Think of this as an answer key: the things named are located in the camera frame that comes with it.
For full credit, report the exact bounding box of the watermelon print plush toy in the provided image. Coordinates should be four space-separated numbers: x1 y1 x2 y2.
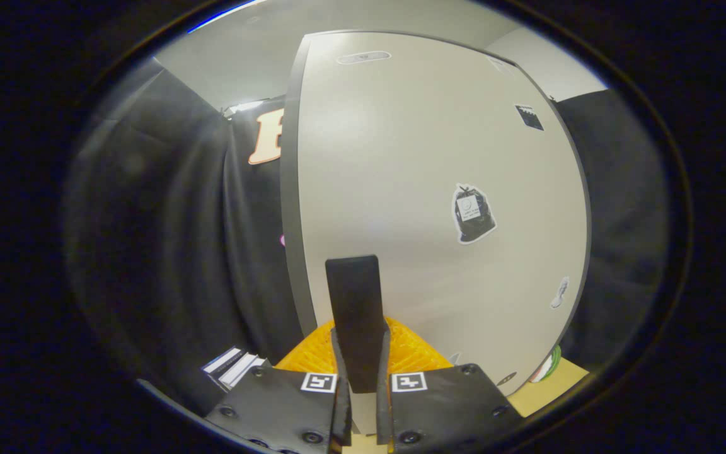
530 345 563 384

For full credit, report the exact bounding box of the white shoe cabinet door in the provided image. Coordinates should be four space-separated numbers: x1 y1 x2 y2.
297 30 592 398

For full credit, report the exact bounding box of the dark blue book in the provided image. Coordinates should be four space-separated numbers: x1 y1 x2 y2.
202 346 244 379

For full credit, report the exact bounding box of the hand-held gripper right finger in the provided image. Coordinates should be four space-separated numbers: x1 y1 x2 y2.
354 255 524 451

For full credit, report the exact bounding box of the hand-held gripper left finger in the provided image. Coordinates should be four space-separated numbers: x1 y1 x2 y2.
204 255 354 454

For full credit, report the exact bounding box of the white portrait cover book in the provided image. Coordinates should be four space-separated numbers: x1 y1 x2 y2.
219 353 270 389

